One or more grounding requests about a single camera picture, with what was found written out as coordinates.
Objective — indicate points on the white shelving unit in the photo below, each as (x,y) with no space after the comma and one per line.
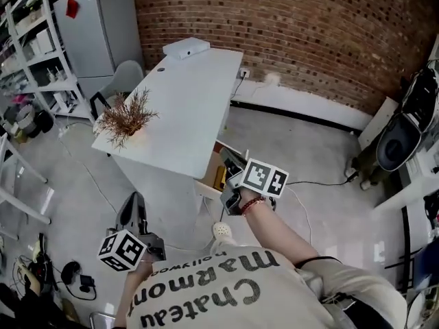
(37,46)

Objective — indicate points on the black white electric scooter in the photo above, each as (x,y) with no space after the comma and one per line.
(404,132)

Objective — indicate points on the white rectangular table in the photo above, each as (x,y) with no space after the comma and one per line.
(185,108)

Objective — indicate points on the grey refrigerator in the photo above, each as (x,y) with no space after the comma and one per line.
(96,39)

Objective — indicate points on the pink item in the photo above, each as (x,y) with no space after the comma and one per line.
(20,98)

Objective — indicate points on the white flat box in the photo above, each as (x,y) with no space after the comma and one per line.
(185,48)

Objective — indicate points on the beige printed t-shirt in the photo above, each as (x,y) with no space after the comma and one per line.
(240,286)

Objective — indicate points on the black power adapter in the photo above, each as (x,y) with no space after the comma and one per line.
(86,282)

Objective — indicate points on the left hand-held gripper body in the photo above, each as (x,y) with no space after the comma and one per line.
(121,250)

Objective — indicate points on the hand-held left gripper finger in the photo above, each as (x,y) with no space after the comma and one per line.
(125,214)
(141,218)

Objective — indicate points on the red paper tag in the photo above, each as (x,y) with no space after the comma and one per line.
(72,8)

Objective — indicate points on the person's left forearm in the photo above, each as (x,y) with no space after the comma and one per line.
(137,273)

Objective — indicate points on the grey bucket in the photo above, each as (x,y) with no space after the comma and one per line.
(20,118)

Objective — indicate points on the white low cabinet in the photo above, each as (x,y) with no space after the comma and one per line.
(377,122)

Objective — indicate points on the white wall outlet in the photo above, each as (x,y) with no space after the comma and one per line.
(244,73)

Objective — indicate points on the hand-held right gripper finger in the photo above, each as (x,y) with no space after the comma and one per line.
(229,164)
(237,159)

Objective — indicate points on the person's right forearm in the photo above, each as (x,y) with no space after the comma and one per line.
(281,231)

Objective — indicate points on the yellow handled tool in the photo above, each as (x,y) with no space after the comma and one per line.
(220,178)

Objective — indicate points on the dried brown plant white vase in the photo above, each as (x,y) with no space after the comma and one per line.
(127,118)

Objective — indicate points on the grey chair black legs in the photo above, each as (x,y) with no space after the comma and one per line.
(127,77)

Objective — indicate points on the black waste bin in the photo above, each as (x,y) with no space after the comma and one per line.
(44,123)

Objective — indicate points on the white side table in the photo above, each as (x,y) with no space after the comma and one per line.
(411,187)

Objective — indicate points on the blue chair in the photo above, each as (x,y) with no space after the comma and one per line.
(428,269)

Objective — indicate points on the white clog shoe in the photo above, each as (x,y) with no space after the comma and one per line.
(222,232)

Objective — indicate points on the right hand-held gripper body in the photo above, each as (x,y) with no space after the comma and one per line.
(260,178)

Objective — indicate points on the black metal stand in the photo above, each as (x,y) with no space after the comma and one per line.
(406,252)

